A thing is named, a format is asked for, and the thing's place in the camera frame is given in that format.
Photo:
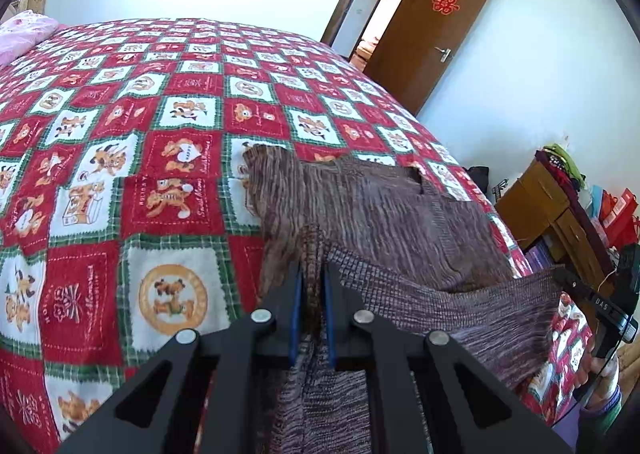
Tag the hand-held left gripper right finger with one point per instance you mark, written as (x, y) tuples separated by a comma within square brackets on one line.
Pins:
[(327, 319)]

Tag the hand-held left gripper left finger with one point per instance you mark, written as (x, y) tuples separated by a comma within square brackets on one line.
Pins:
[(296, 314)]

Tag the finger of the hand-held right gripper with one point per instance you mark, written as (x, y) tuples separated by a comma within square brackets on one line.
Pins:
[(575, 284)]

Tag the brown knitted sweater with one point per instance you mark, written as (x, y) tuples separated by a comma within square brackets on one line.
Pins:
[(380, 214)]

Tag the person's right forearm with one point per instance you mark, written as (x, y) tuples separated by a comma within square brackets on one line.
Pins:
[(605, 424)]

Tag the folded clothes pile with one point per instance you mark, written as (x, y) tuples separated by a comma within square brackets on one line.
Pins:
[(562, 167)]

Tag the person's right hand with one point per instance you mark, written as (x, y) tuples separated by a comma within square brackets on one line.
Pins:
[(595, 374)]

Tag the purple cardboard box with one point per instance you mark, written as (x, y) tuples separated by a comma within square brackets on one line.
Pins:
[(539, 256)]

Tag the light blue gift bag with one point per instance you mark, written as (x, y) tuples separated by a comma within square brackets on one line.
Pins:
[(596, 201)]

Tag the tall red gift bag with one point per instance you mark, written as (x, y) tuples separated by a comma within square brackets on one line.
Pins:
[(627, 211)]

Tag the brown wooden desk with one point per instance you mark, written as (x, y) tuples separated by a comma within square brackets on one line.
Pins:
[(530, 199)]

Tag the dark bag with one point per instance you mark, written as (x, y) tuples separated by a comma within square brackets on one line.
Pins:
[(477, 179)]

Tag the red checked printed blanket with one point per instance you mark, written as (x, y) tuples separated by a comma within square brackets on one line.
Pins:
[(150, 134)]

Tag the brown wooden door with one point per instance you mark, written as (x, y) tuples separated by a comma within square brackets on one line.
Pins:
[(425, 34)]

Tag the red paper door decoration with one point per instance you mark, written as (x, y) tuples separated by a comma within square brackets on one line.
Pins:
[(446, 0)]

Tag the pink pillow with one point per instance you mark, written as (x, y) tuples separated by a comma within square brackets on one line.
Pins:
[(25, 34)]

